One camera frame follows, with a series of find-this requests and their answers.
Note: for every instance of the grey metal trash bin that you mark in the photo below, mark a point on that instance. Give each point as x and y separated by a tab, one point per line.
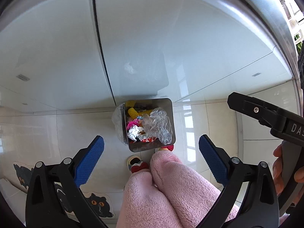
123	122

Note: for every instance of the white tissue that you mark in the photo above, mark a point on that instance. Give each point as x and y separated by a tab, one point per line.
135	133

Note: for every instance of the red white slipper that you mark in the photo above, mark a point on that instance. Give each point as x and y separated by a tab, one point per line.
135	164

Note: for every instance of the right hand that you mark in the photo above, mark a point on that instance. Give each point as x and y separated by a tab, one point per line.
277	171

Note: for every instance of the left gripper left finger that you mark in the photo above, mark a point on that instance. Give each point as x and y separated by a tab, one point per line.
43	207

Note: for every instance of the pink fluffy trousers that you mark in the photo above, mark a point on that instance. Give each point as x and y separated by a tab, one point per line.
168	194

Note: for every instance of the yellow foam net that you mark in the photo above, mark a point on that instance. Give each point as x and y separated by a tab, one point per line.
134	111

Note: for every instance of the clear plastic bag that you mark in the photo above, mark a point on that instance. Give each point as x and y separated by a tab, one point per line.
158	125

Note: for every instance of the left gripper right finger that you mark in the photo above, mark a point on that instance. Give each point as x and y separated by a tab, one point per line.
260	205

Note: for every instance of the white cabinet door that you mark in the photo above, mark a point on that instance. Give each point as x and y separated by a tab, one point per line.
50	57

